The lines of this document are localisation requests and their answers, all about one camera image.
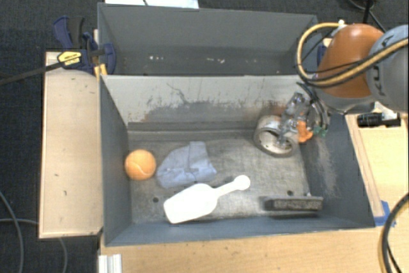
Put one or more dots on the dark flat block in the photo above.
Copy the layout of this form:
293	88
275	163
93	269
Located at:
292	203

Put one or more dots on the grey metal bin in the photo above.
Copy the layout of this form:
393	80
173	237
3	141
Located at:
198	41

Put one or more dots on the pale blue cloth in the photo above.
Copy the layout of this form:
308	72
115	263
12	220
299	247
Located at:
187	166

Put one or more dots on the small orange lumpy object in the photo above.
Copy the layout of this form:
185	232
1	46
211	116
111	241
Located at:
305	134

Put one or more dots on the orange tennis ball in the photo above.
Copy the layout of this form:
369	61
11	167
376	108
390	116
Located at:
140	165

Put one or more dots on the white plastic scoop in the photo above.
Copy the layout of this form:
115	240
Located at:
191	203

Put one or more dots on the pale wood board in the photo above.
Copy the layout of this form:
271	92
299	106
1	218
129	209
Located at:
72	144

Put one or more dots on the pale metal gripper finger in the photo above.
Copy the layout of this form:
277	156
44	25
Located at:
292	135
281	140

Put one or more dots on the silver tape roll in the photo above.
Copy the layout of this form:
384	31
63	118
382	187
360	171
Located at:
266	134

